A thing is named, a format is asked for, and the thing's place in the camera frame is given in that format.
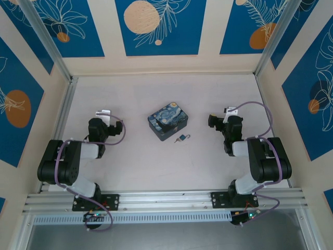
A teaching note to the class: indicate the small blue padlock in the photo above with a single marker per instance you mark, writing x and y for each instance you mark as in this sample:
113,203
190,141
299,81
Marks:
184,137

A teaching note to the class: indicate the starry night tin box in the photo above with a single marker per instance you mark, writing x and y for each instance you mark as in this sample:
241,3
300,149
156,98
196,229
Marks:
169,118

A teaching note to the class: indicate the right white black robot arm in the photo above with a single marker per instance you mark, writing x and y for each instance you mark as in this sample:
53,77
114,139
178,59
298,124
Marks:
265,161

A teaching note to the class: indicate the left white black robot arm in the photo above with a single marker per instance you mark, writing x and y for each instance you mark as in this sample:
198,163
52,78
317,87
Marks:
70,161

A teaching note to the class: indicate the blue poster with peach circle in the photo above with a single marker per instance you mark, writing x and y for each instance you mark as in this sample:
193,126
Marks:
182,34

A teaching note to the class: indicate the blue poster with orange fern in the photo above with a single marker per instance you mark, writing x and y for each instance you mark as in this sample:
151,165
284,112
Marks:
239,26

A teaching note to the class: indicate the blue poster with white lily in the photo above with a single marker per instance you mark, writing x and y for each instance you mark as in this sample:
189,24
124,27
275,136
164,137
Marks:
86,31

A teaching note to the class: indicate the grey metal sheet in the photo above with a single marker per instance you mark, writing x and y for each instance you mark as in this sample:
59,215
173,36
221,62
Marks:
169,237

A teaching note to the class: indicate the aluminium side rail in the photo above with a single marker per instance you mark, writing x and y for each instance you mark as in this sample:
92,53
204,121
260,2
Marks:
66,104

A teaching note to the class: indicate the blue wall poster white leaves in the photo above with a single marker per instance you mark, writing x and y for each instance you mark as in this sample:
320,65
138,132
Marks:
299,104

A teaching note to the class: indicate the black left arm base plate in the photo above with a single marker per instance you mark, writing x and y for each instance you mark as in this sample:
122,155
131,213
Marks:
112,201

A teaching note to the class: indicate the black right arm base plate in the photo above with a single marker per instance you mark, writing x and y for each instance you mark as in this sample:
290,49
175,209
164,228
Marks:
219,199

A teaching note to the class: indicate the long aluminium mounting rail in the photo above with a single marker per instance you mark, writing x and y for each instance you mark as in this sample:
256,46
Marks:
169,199

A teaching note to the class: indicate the blue wall poster orange oval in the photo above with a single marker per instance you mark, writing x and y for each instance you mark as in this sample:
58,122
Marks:
15,78

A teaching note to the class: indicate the aluminium frame post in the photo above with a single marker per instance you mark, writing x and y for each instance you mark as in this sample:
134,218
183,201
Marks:
49,41
278,39

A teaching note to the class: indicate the narrow plain blue wall poster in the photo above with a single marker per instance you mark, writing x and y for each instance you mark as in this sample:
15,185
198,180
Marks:
28,31

